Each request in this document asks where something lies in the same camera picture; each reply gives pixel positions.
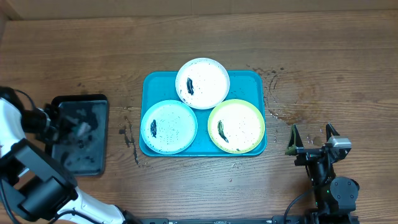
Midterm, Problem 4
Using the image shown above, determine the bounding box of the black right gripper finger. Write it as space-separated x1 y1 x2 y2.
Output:
285 124 303 156
325 123 340 140

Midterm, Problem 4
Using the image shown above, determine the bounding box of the dark green sponge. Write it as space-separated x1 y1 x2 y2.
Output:
72 122 91 137

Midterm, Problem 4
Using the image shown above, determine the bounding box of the white plate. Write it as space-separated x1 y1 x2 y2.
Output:
175 58 230 110

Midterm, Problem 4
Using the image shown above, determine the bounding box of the light blue plate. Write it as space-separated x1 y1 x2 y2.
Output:
141 100 198 155

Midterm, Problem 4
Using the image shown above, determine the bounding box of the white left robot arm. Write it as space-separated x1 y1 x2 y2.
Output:
1 86 140 224

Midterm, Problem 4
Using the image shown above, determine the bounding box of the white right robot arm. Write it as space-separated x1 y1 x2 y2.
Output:
285 123 359 223

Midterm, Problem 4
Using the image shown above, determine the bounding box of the black water tray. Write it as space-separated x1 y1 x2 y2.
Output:
45 94 109 176

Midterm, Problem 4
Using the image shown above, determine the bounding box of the blue plastic tray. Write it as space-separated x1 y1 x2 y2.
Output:
141 70 265 157

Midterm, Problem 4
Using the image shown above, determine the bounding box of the yellow-rimmed plate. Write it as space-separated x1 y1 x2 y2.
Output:
208 99 266 154

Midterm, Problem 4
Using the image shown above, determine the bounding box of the cardboard backdrop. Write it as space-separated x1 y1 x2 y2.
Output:
1 0 397 20

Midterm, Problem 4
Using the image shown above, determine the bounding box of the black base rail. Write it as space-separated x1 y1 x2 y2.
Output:
139 215 360 224

